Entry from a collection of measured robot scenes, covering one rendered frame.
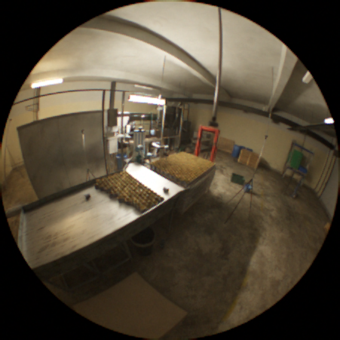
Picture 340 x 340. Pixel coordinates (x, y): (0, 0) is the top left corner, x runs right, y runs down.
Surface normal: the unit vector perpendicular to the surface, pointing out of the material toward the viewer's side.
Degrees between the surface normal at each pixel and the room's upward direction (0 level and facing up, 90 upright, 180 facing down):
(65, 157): 90
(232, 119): 90
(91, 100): 90
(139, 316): 0
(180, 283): 0
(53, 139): 90
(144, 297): 0
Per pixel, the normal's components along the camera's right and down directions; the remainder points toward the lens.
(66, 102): 0.75, 0.36
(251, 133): -0.66, 0.27
